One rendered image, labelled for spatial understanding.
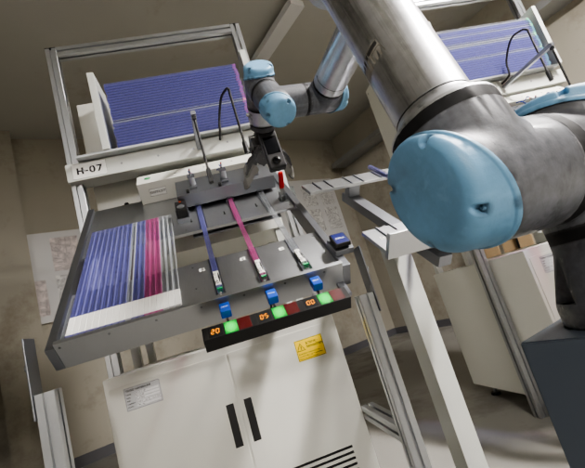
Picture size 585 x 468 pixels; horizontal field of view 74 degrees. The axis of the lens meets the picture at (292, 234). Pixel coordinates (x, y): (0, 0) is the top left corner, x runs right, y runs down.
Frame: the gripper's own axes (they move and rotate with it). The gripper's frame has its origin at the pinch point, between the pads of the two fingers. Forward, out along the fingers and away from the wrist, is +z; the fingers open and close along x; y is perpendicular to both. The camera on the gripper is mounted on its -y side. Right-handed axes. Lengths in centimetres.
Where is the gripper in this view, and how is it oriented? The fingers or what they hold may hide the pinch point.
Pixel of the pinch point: (270, 186)
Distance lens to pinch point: 117.7
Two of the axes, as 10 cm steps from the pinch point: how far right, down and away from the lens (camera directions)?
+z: 0.3, 7.1, 7.1
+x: -9.4, 2.5, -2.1
